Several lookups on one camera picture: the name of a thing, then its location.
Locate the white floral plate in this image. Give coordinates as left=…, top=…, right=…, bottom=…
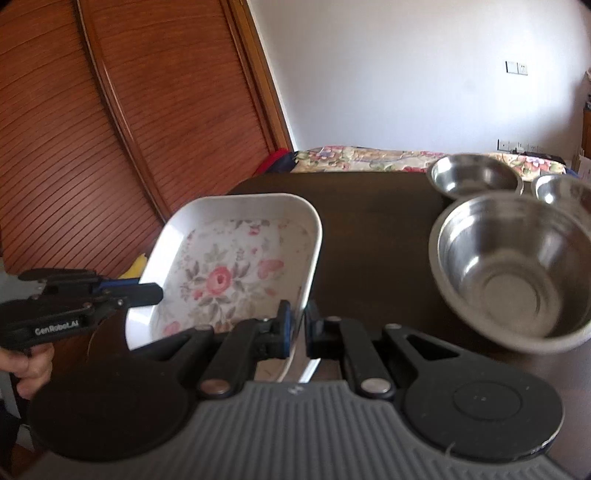
left=124, top=194, right=323, bottom=384

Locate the floral bed blanket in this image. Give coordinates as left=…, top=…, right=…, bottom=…
left=291, top=145, right=574, bottom=177

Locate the wall socket strip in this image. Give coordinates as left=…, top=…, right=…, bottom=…
left=497, top=138, right=546, bottom=154

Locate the person's left hand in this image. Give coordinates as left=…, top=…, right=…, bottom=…
left=0, top=344, right=55, bottom=400

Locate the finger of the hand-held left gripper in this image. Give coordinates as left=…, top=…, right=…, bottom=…
left=90, top=277, right=165, bottom=308
left=17, top=269, right=100, bottom=296

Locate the yellow object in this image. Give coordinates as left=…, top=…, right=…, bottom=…
left=119, top=255, right=149, bottom=280

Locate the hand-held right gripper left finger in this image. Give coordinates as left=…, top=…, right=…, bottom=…
left=131, top=299, right=295, bottom=400

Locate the large steel bowl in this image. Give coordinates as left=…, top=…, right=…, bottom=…
left=428, top=193, right=591, bottom=354

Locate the wooden slatted wardrobe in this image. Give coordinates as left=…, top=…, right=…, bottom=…
left=0, top=0, right=294, bottom=298

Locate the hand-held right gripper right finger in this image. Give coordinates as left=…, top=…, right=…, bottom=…
left=302, top=300, right=463, bottom=400

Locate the small steel bowl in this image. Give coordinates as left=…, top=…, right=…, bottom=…
left=429, top=154, right=525, bottom=200
left=531, top=174, right=591, bottom=206

